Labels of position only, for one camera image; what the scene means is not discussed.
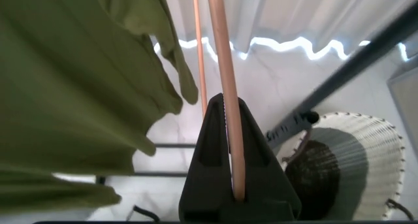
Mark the white curtain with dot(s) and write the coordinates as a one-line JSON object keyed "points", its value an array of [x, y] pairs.
{"points": [[294, 11]]}

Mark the white laundry basket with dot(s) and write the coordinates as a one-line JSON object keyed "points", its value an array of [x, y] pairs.
{"points": [[375, 158]]}

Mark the black clothes rack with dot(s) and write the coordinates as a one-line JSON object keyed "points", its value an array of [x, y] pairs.
{"points": [[359, 59]]}

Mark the green sleeveless shirt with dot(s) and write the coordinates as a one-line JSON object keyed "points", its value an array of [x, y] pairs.
{"points": [[65, 87]]}

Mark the pink clothes hanger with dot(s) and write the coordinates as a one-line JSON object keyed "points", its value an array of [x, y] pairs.
{"points": [[228, 87]]}

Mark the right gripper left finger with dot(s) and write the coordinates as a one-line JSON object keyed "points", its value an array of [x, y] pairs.
{"points": [[205, 185]]}

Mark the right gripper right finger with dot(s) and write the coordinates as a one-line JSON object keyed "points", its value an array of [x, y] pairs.
{"points": [[267, 191]]}

